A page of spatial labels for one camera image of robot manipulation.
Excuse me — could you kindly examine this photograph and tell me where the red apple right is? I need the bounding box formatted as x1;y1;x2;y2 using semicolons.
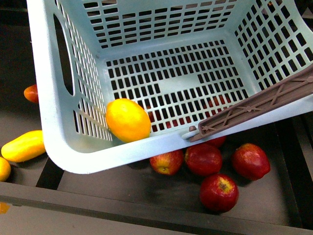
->
231;143;270;181

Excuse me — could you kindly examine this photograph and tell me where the red apple under basket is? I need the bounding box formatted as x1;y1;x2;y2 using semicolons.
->
149;149;184;176

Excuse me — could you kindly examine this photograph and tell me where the red apple front left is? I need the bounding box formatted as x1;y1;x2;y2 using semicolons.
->
200;173;239;213

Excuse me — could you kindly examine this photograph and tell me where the red apple middle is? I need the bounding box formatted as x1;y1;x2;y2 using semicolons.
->
185;143;223;177

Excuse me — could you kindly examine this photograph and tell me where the light blue plastic basket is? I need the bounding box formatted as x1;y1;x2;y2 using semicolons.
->
27;0;313;174

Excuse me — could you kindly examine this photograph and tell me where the yellow lemon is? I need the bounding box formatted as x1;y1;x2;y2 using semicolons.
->
106;98;151;143

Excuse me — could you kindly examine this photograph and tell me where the yellow mango in tray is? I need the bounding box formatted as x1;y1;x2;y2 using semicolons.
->
1;130;46;163

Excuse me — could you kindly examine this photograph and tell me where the brown basket handle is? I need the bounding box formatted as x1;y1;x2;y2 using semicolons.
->
188;65;313;142

